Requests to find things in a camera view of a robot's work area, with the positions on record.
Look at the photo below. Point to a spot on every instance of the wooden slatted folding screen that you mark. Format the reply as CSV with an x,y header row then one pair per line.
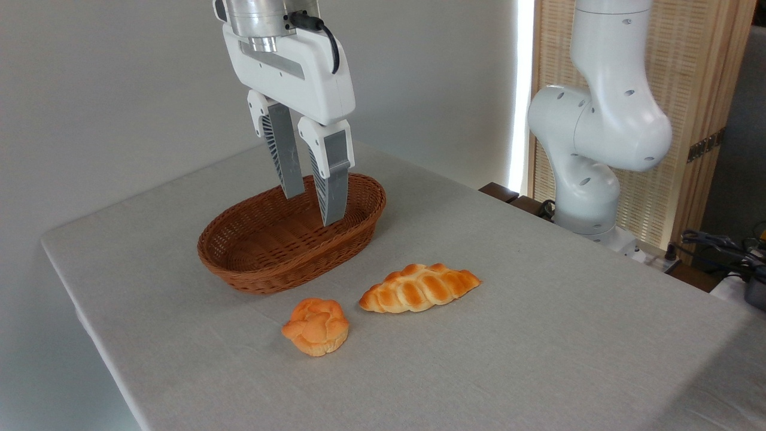
x,y
694,60

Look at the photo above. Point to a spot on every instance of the grey tablecloth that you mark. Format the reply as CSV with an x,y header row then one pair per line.
x,y
508,359

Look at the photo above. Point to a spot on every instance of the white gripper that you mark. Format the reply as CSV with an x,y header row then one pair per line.
x,y
299,75

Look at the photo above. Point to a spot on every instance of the long braided bread loaf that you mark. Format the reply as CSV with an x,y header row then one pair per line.
x,y
419,288

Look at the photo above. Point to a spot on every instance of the dark metal screen hinge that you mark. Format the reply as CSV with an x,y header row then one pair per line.
x,y
706,145

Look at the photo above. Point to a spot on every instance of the round knotted bread roll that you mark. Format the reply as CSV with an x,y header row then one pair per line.
x,y
316,328

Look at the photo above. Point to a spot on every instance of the dark wooden furniture edge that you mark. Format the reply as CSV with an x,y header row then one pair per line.
x,y
499,191

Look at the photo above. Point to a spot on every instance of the brown wicker oval basket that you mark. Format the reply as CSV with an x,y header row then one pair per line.
x,y
239,251

